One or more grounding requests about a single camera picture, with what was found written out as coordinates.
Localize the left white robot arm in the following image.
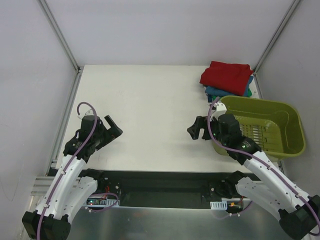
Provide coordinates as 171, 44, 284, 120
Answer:
22, 115, 123, 240

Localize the left aluminium frame post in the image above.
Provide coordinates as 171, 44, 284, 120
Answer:
37, 0, 82, 74

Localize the white cable duct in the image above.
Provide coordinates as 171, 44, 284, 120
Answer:
210, 200, 228, 211
84, 197, 120, 209

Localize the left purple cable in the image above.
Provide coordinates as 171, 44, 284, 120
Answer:
36, 101, 98, 240

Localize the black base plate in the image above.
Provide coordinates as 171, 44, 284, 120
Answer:
80, 168, 240, 209

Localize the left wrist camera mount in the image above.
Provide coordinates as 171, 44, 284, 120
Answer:
77, 109, 95, 120

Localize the red t shirt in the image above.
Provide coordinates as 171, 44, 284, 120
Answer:
199, 61, 253, 97

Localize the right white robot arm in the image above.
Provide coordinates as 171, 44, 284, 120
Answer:
187, 114, 320, 240

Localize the right white cable duct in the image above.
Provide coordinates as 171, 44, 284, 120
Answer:
210, 200, 228, 211

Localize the left white cable duct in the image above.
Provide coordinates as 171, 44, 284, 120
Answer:
84, 197, 120, 209

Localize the right aluminium frame post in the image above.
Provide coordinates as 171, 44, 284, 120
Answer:
253, 0, 303, 75

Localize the olive green plastic basket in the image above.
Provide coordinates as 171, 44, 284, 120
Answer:
220, 96, 306, 160

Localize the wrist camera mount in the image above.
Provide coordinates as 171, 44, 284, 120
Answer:
77, 109, 95, 120
211, 101, 227, 118

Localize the folded blue t shirt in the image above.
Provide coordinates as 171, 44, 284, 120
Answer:
204, 75, 254, 97

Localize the aluminium frame post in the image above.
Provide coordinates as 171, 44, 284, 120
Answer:
37, 0, 82, 74
253, 0, 303, 75

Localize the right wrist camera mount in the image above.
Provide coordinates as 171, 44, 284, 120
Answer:
211, 101, 227, 118

